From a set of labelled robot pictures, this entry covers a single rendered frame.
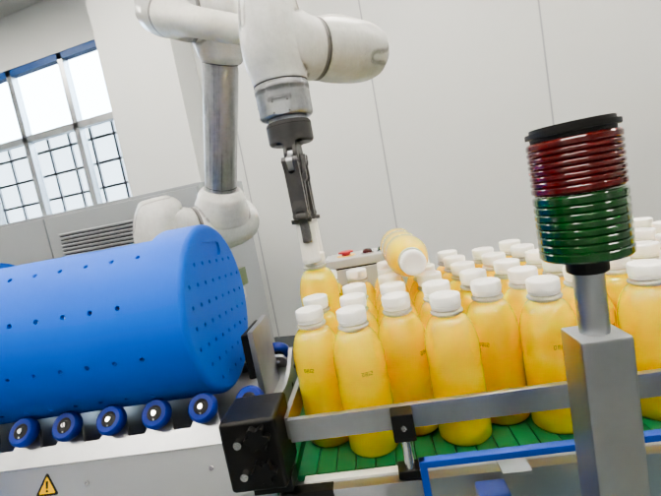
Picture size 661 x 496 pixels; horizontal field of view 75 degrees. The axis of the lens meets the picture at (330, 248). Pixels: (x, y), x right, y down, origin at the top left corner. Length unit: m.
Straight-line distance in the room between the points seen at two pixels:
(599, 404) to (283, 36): 0.61
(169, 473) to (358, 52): 0.74
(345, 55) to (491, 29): 2.68
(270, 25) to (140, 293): 0.44
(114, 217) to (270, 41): 2.11
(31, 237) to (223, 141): 2.03
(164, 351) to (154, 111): 3.19
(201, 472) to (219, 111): 0.94
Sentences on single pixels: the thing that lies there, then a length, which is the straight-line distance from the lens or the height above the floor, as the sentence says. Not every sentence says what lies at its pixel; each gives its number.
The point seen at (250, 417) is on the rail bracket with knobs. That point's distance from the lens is 0.55.
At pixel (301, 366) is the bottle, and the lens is 0.61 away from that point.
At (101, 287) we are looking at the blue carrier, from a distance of 0.71.
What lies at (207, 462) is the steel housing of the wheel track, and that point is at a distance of 0.74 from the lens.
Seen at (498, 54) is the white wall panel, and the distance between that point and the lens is 3.39.
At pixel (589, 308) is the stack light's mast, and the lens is 0.38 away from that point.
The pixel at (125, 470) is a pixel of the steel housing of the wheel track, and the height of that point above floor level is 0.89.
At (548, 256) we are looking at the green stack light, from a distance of 0.36.
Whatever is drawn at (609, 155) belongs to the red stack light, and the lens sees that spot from 0.35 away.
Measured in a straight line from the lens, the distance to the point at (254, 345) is 0.72.
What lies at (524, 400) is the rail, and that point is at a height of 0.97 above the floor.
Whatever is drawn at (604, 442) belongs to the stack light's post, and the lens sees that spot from 0.41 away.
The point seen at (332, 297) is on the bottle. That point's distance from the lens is 0.72.
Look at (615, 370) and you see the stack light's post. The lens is 0.39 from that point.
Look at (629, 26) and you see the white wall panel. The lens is 3.56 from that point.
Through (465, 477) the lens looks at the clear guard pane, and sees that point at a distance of 0.53.
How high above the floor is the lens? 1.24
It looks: 7 degrees down
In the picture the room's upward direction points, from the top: 11 degrees counter-clockwise
